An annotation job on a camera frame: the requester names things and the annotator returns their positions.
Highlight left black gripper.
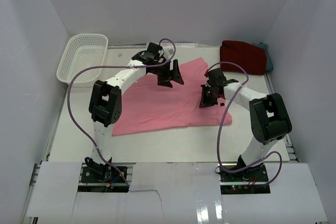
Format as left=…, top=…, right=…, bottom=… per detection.
left=150, top=59, right=184, bottom=88

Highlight pink t shirt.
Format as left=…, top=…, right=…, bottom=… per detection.
left=112, top=58, right=233, bottom=136

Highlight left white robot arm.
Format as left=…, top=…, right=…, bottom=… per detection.
left=85, top=42, right=184, bottom=182

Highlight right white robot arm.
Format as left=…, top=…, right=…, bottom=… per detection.
left=199, top=68, right=292, bottom=182

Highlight papers at back edge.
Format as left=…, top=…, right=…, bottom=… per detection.
left=161, top=41, right=198, bottom=48

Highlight folded dark red t shirt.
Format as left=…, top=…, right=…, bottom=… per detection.
left=219, top=40, right=267, bottom=75

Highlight folded teal t shirt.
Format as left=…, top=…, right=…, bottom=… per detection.
left=253, top=43, right=274, bottom=72

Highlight white plastic mesh basket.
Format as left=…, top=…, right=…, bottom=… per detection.
left=56, top=34, right=108, bottom=84

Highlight white paper sheet front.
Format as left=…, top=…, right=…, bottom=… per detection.
left=26, top=162, right=327, bottom=223

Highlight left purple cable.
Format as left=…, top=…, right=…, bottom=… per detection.
left=67, top=38, right=176, bottom=187

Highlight purple cable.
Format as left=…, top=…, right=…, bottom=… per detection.
left=205, top=61, right=283, bottom=188
left=67, top=38, right=176, bottom=187

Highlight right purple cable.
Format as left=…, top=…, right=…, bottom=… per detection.
left=205, top=61, right=283, bottom=188

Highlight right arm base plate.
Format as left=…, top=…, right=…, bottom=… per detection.
left=215, top=164, right=270, bottom=195

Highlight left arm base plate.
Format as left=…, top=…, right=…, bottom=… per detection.
left=78, top=166, right=129, bottom=193

